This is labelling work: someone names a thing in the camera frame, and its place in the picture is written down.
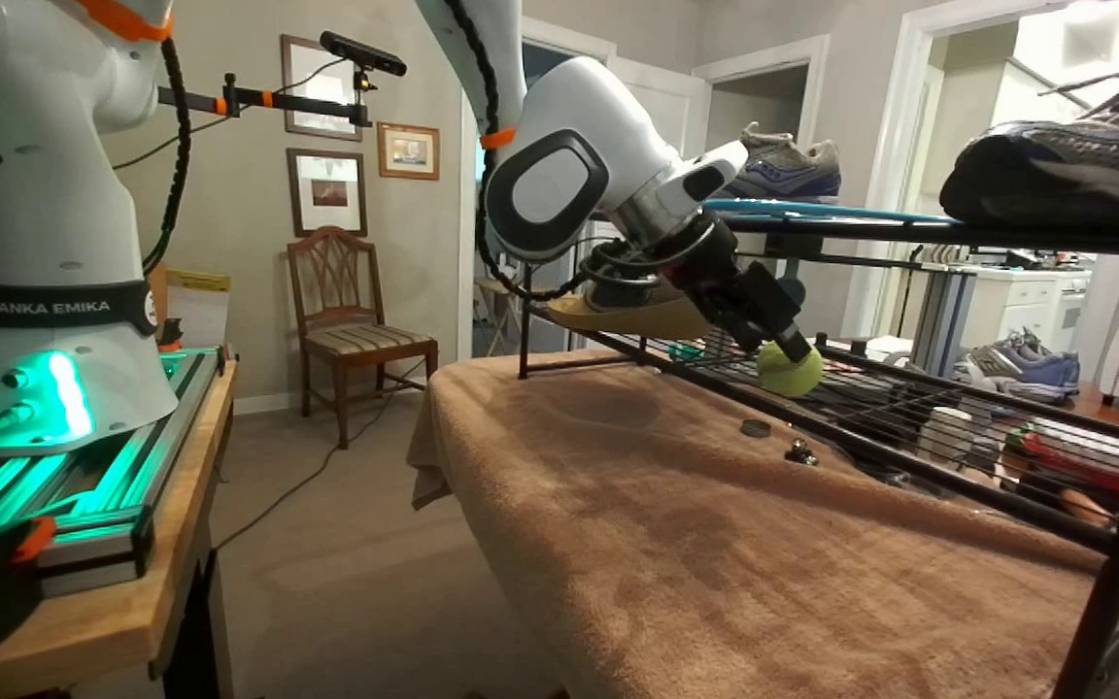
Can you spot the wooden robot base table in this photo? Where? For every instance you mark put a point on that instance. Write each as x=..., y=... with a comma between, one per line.
x=158, y=629

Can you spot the framed picture top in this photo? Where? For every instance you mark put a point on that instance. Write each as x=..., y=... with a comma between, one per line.
x=315, y=77

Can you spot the grey sneaker on top shelf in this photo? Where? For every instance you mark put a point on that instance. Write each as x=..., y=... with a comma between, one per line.
x=782, y=170

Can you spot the brown towel table cover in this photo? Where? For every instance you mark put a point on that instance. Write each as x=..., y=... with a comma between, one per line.
x=663, y=545

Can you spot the framed picture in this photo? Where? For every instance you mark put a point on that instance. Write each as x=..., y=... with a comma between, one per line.
x=408, y=153
x=326, y=191
x=315, y=77

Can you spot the black metal shoe rack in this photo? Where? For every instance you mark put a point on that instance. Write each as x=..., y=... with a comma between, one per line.
x=1017, y=455

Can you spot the framed picture middle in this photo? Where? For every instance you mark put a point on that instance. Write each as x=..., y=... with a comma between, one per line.
x=326, y=191

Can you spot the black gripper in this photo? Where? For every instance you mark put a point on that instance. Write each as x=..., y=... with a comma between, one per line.
x=752, y=303

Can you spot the black camera tripod arm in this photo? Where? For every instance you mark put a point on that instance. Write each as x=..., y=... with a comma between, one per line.
x=236, y=97

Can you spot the framed picture right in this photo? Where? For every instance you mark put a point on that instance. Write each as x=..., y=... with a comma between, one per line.
x=408, y=153

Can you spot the aluminium mounting frame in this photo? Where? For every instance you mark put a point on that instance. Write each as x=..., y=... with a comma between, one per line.
x=104, y=500

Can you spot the wooden chair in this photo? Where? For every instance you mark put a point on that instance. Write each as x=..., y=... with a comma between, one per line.
x=341, y=324

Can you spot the yellow-green tennis ball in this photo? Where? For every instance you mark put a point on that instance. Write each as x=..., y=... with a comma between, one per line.
x=782, y=376

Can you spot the black cap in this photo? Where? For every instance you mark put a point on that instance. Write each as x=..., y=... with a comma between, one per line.
x=1040, y=171

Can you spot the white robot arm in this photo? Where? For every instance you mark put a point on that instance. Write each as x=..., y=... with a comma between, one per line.
x=75, y=312

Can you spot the grey blue sneaker on table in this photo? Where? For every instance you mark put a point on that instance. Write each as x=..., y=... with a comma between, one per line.
x=1022, y=368

